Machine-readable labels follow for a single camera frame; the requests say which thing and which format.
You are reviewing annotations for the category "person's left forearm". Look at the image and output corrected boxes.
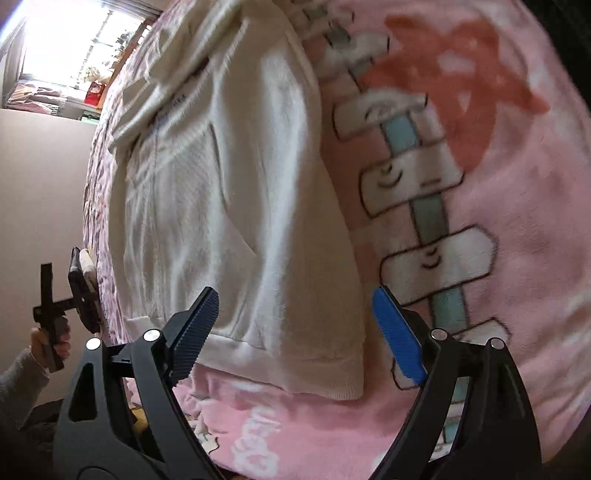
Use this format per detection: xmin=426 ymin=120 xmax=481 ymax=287
xmin=0 ymin=346 xmax=51 ymax=432

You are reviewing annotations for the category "white zip hoodie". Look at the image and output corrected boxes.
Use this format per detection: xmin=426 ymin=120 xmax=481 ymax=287
xmin=107 ymin=0 xmax=370 ymax=400

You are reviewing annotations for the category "pink printed blanket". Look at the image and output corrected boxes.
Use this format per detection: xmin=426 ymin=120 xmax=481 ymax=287
xmin=83 ymin=0 xmax=591 ymax=480

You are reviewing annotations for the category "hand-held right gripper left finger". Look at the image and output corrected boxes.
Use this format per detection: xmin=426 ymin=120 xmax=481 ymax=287
xmin=54 ymin=286 xmax=222 ymax=480

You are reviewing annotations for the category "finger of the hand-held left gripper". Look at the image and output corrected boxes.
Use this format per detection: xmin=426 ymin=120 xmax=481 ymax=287
xmin=68 ymin=247 xmax=101 ymax=334

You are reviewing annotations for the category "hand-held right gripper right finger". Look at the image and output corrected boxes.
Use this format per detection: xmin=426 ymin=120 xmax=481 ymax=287
xmin=367 ymin=286 xmax=543 ymax=480

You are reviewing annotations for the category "window with railing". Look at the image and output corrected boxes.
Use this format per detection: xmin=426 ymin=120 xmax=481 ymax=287
xmin=18 ymin=0 xmax=158 ymax=88

